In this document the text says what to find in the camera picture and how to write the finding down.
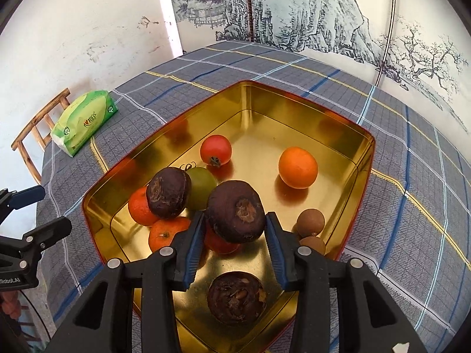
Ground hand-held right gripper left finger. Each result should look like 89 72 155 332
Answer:
46 211 207 353

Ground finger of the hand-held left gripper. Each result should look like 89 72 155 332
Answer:
0 216 73 269
0 186 47 225

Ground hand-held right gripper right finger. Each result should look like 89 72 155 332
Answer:
266 212 427 353

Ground red tomato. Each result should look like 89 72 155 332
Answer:
203 224 241 255
200 134 233 168

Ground large mandarin orange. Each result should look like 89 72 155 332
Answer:
148 216 192 254

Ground brown longan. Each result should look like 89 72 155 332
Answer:
296 208 326 238
299 236 326 256

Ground dark brown mangosteen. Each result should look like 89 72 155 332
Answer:
146 167 192 219
205 180 266 244
206 271 267 325

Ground green tomato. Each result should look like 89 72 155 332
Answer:
183 166 218 211

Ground smooth round orange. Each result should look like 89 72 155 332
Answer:
278 146 319 189

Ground red tin box gold interior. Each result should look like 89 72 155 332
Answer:
82 80 376 353

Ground green tissue pack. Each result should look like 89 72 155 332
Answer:
50 90 119 157

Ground wooden chair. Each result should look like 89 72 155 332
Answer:
11 87 71 184

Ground landscape painting screen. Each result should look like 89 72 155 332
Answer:
165 0 471 136

